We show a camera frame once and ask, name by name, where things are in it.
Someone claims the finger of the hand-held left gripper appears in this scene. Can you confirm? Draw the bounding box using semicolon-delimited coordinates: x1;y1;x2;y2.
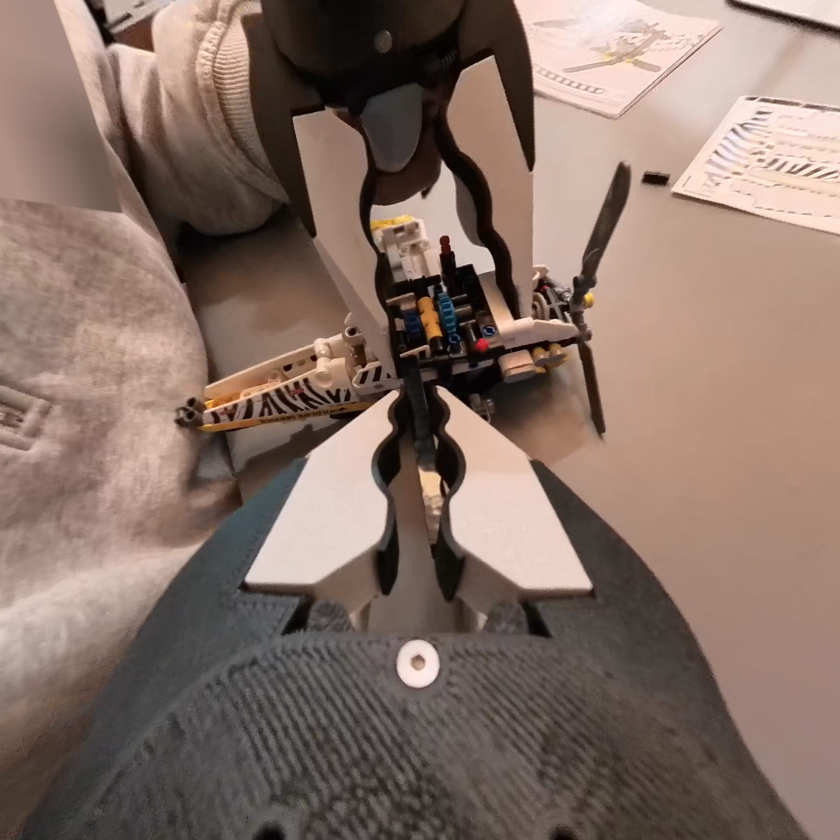
293;107;401;380
436;56;534;315

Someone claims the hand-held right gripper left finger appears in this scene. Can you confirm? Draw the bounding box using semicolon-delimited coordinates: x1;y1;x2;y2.
244;388;406;632

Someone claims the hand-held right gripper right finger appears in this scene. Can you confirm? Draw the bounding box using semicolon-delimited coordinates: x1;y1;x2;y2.
433;386;595;632

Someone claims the zebra striped lego airplane model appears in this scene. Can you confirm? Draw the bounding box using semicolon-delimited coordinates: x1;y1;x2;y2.
176;161;631;437

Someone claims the lego instruction booklet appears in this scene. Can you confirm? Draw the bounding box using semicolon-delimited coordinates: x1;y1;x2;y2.
518;0;723;120

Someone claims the person's left forearm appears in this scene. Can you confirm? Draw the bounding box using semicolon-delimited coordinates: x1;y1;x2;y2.
98;0;296;236

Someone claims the person's left hand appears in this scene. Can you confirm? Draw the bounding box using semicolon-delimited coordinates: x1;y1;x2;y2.
375;108;455;203

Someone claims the zebra sticker sheet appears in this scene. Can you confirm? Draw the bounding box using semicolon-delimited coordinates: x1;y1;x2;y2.
672;95;840;235

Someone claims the person's grey hoodie torso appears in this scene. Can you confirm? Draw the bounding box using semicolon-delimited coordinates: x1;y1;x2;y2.
0;197;240;840

